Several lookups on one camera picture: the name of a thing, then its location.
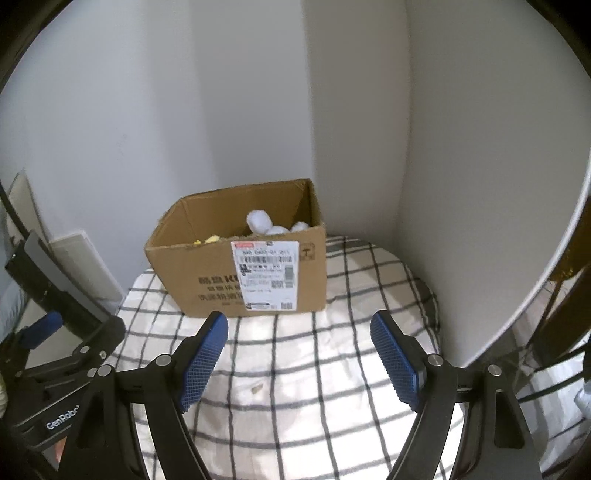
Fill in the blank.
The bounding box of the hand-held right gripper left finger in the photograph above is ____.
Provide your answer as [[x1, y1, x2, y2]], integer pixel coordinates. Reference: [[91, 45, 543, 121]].
[[58, 311, 229, 480]]

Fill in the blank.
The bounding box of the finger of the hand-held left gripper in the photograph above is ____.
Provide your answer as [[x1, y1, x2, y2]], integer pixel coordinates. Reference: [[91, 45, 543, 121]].
[[6, 232, 126, 357], [0, 311, 105, 387]]

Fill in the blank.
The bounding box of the black metal chair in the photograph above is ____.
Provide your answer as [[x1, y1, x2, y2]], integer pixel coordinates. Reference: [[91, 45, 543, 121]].
[[512, 258, 591, 398]]

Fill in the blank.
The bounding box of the grey flat board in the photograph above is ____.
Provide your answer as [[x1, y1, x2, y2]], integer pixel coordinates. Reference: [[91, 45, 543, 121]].
[[7, 172, 49, 252]]

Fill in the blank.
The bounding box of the white flat panel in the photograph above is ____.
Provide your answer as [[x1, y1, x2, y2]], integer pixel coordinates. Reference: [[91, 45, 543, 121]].
[[48, 228, 123, 302]]

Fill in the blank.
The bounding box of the white plush toy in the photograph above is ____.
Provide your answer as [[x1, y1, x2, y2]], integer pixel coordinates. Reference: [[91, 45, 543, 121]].
[[246, 210, 311, 237]]

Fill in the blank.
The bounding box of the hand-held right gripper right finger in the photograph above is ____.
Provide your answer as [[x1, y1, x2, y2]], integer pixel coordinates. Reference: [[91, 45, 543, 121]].
[[370, 311, 541, 480]]

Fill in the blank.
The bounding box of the brown cardboard box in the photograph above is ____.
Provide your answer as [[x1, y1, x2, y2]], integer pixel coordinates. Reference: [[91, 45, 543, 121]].
[[144, 179, 328, 319]]

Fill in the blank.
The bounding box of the white black checkered blanket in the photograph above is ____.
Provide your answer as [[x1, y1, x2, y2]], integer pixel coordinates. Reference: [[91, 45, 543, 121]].
[[115, 235, 467, 480]]

